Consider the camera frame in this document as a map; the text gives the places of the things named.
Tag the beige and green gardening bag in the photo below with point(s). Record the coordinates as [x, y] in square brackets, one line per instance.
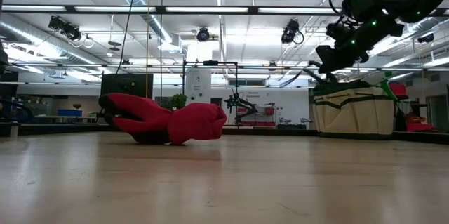
[354, 111]

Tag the blue bin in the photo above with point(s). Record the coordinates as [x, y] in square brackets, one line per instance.
[69, 112]

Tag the black background rig frame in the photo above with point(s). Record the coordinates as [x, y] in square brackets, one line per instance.
[210, 63]

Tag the shelf rack with red bins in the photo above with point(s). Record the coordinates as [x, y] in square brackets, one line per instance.
[421, 122]

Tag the black monitor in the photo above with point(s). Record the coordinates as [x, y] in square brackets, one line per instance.
[126, 88]

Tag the black background robot arm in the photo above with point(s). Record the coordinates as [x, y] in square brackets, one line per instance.
[245, 106]

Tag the black overhead light beam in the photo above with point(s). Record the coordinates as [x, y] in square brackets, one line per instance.
[252, 10]

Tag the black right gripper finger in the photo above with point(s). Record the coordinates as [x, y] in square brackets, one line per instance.
[349, 59]
[328, 57]

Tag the green potted plant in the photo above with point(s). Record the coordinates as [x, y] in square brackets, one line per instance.
[179, 100]

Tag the black ceiling camera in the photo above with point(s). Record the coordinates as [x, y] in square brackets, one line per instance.
[203, 35]
[290, 31]
[65, 29]

